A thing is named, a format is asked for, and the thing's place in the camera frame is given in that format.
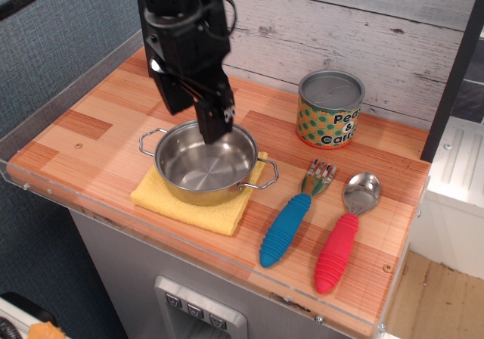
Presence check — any grey dispenser panel with buttons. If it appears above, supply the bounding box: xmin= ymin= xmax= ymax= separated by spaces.
xmin=154 ymin=275 xmax=248 ymax=338

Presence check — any orange plush object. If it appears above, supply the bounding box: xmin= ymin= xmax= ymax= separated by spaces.
xmin=27 ymin=322 xmax=67 ymax=339

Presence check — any black vertical post right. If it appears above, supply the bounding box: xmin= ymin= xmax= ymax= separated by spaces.
xmin=420 ymin=0 xmax=483 ymax=163

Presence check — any clear acrylic table guard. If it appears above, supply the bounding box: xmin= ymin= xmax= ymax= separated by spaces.
xmin=1 ymin=34 xmax=430 ymax=338

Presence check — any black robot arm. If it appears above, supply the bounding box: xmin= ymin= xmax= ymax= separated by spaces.
xmin=138 ymin=0 xmax=235 ymax=144

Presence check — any spoon with red handle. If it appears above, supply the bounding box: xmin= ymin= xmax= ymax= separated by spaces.
xmin=314 ymin=172 xmax=380 ymax=294

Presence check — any peas and carrots toy can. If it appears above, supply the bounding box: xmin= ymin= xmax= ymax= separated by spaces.
xmin=296 ymin=70 xmax=365 ymax=150

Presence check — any fork with blue handle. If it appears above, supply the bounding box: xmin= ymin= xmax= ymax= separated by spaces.
xmin=259 ymin=159 xmax=337 ymax=268

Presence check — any white cabinet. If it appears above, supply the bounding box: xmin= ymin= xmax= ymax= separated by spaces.
xmin=409 ymin=117 xmax=483 ymax=278

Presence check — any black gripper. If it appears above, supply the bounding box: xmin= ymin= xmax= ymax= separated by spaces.
xmin=144 ymin=0 xmax=235 ymax=145

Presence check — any small stainless steel pot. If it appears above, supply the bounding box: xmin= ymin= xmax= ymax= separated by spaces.
xmin=139 ymin=120 xmax=279 ymax=206

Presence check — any yellow folded towel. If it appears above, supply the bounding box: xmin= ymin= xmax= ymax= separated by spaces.
xmin=130 ymin=166 xmax=253 ymax=236

